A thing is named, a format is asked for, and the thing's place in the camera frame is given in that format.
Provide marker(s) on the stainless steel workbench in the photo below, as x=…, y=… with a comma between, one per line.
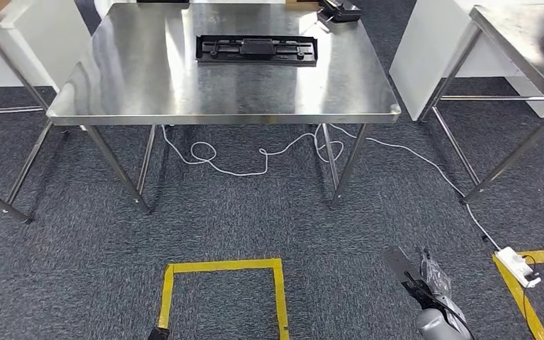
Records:
x=206, y=89

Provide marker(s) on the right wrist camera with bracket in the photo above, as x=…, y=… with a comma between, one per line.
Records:
x=396, y=260

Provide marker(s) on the black device with clips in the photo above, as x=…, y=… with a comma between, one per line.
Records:
x=340, y=10

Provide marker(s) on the black plastic panel part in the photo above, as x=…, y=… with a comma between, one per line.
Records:
x=258, y=49

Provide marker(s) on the white power strip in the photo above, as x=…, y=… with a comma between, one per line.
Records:
x=513, y=265

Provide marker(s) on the white cabinet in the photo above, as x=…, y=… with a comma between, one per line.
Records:
x=417, y=56

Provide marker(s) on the stainless steel table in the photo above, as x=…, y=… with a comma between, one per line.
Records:
x=511, y=37
x=9, y=206

